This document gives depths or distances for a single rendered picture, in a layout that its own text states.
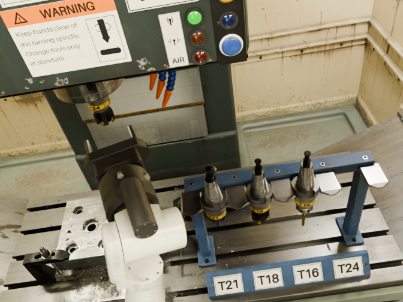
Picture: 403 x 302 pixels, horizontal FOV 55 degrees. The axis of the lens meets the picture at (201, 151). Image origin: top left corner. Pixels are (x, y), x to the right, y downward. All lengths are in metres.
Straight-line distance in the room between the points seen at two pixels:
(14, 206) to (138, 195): 1.37
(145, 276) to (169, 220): 0.12
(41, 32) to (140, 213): 0.29
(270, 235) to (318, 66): 0.99
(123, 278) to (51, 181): 1.52
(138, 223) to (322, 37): 1.49
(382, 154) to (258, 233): 0.65
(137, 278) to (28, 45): 0.39
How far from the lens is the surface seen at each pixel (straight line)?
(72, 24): 0.60
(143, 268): 0.67
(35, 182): 2.15
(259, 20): 1.76
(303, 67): 1.95
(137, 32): 0.59
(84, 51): 0.62
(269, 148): 1.95
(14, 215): 1.88
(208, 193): 0.90
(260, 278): 1.13
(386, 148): 1.67
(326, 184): 0.97
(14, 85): 0.68
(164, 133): 1.55
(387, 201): 1.54
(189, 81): 1.40
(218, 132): 1.61
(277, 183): 0.96
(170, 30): 0.59
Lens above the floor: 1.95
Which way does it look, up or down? 44 degrees down
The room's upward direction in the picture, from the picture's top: 11 degrees counter-clockwise
